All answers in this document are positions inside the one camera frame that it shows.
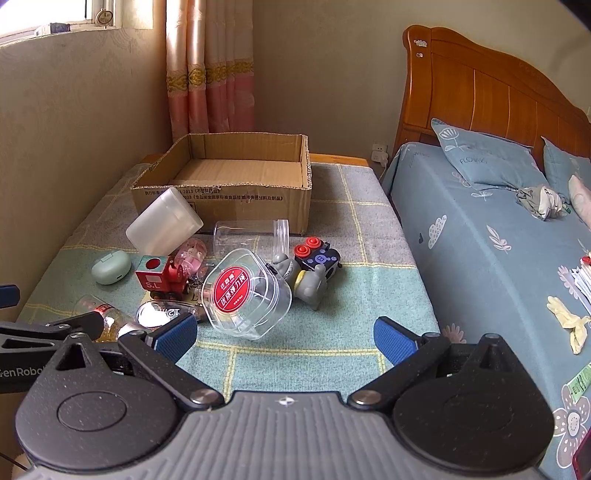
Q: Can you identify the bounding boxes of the shiny silver oval object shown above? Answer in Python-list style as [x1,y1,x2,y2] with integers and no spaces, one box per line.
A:
[136,300,204,331]

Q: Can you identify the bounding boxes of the pale pink pillow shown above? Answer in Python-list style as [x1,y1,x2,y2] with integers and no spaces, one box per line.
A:
[568,174,591,223]

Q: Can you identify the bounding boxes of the metal ring keychain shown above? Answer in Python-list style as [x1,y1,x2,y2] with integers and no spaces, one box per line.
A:
[185,264,215,320]

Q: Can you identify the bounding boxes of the stack of papers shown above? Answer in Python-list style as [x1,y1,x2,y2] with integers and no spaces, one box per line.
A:
[570,264,591,315]

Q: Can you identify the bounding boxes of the red phone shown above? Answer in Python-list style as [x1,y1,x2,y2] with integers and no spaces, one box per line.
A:
[573,428,591,480]

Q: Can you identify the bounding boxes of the window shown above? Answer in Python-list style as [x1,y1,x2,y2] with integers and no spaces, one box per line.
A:
[0,0,123,41]

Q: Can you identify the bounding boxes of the pink patterned curtain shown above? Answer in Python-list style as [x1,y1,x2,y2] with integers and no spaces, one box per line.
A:
[165,0,256,142]

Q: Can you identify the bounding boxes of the green packet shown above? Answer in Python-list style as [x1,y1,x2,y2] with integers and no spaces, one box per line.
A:
[567,368,591,405]

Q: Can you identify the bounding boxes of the yellow rubber glove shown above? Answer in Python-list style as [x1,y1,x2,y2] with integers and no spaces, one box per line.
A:
[547,295,591,355]

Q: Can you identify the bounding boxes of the large blue floral pillow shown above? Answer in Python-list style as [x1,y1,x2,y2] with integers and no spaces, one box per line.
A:
[431,117,548,193]

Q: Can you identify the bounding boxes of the red wooden toy train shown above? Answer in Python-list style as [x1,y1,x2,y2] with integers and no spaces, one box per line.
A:
[135,255,188,299]

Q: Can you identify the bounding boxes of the blue floral bedsheet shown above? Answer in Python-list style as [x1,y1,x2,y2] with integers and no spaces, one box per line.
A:
[381,142,591,480]

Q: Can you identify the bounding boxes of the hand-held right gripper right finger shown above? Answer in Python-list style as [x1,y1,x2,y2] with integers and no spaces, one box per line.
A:
[346,316,523,411]

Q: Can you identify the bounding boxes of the wooden bed frame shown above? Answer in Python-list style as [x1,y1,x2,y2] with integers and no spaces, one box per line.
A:
[141,153,371,169]

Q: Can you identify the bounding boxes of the black toy car red buttons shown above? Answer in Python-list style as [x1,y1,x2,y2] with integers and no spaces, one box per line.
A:
[294,237,342,283]

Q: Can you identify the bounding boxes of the clear square jar red label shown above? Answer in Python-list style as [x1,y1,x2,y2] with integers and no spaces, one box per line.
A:
[201,248,293,341]

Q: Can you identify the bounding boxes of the white translucent plastic container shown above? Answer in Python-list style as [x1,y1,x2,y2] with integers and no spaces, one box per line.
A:
[126,187,204,256]

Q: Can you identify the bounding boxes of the grey toy figure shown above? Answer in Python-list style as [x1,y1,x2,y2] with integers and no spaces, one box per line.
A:
[271,253,302,288]
[292,263,331,311]

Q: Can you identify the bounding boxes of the green earbud case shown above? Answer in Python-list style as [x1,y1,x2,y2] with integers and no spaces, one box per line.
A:
[91,250,132,285]

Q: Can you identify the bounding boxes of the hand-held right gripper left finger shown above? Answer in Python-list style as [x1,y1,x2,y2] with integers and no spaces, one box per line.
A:
[45,314,225,412]

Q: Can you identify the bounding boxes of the cardboard box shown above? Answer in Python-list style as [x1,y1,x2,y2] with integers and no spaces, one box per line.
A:
[130,133,313,236]

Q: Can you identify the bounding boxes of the wooden headboard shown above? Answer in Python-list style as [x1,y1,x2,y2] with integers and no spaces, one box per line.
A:
[392,24,591,156]

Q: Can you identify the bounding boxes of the clear round plastic jar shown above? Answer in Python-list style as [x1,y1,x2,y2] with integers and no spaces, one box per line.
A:
[212,219,291,267]

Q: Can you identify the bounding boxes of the small blue pillow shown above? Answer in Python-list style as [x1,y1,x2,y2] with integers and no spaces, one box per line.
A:
[541,136,591,200]

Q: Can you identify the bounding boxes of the clear bottle with gold contents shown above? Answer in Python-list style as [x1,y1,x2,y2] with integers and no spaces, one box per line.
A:
[73,295,141,343]

